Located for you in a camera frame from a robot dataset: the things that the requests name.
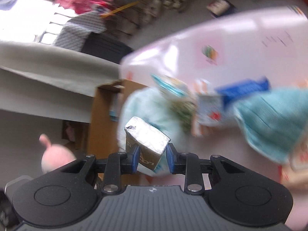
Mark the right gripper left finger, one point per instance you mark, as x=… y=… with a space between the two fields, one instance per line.
x=116 y=165

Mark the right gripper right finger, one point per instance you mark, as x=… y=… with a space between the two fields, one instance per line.
x=187 y=164

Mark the gold foil snack pack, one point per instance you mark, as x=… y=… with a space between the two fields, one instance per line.
x=152 y=143

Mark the green floral scrunchie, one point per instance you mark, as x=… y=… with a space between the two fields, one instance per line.
x=184 y=110

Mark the pink pig plush toy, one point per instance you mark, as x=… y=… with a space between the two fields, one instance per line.
x=55 y=155

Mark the white teal tissue pack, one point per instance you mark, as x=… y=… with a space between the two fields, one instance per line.
x=171 y=85

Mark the brown cardboard box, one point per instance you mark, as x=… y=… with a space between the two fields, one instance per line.
x=106 y=109

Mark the white red carton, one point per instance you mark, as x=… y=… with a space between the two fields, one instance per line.
x=209 y=109

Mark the teal knitted cloth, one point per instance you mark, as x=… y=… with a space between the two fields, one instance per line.
x=274 y=122

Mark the white sofa cover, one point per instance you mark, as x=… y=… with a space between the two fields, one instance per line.
x=49 y=81

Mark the red snack packet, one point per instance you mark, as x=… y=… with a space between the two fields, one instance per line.
x=293 y=174

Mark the blue rectangular box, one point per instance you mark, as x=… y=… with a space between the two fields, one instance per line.
x=241 y=89

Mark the black suitcase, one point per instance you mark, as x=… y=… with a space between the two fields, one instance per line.
x=105 y=47

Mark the polka dot cloth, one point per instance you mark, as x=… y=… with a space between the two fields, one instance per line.
x=75 y=32

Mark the pink printed tablecloth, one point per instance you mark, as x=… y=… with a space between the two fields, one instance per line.
x=270 y=42

